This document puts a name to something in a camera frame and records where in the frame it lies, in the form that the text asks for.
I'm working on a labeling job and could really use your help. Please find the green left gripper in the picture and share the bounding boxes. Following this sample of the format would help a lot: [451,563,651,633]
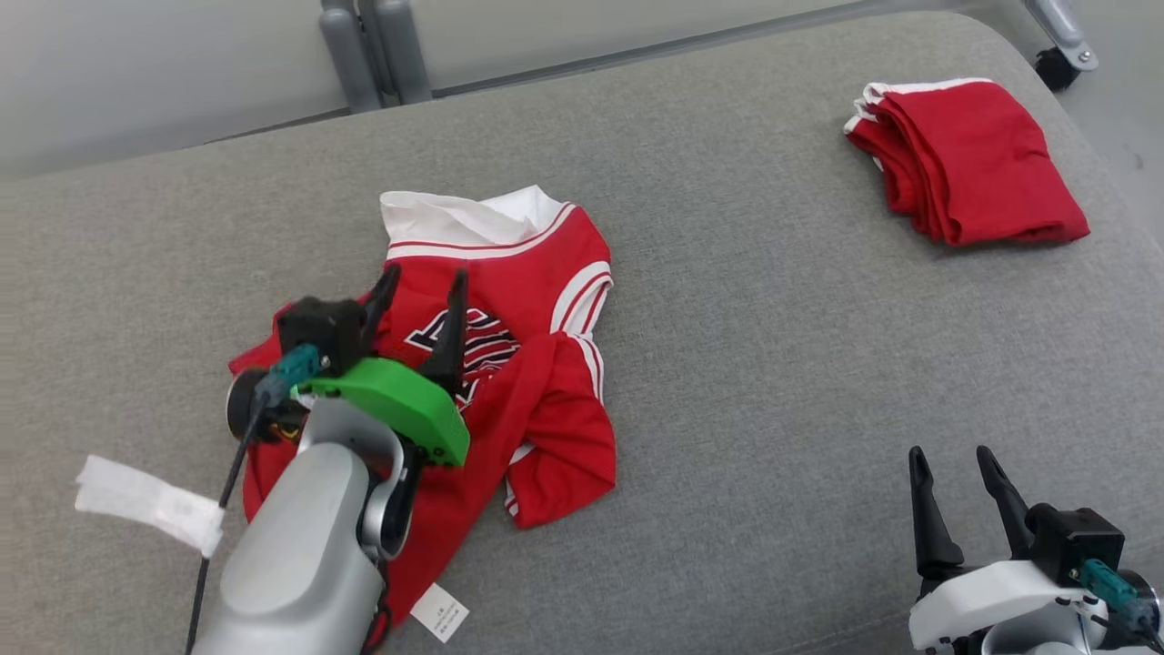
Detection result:
[291,263,472,469]

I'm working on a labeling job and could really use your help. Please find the white cable label tag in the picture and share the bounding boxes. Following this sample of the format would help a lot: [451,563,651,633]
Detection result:
[74,454,226,559]

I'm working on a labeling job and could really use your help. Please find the red shorts with white stripe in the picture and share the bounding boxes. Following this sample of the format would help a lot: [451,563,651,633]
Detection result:
[843,77,1091,247]

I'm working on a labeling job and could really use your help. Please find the red and white jersey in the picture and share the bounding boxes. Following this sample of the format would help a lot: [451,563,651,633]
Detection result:
[227,185,618,645]

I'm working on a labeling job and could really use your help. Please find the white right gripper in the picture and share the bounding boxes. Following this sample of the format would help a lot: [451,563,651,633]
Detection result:
[907,445,1093,652]

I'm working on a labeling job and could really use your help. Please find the grey caster leg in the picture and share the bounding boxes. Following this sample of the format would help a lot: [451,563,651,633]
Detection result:
[1022,0,1100,93]

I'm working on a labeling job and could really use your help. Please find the grey fabric sofa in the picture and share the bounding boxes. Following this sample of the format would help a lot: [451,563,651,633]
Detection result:
[0,11,1164,655]

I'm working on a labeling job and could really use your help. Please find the black left camera cable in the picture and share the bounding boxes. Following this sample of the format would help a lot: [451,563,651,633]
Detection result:
[186,400,274,655]

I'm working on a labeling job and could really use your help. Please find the teal left cable connector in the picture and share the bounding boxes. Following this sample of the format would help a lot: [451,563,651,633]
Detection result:
[254,343,329,408]

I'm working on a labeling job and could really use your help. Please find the teal right cable connector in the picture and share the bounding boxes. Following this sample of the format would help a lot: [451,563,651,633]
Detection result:
[1077,559,1149,629]

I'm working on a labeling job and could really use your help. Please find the teal cable connector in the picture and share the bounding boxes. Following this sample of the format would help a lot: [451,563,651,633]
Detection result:
[1077,559,1149,629]
[254,343,329,408]

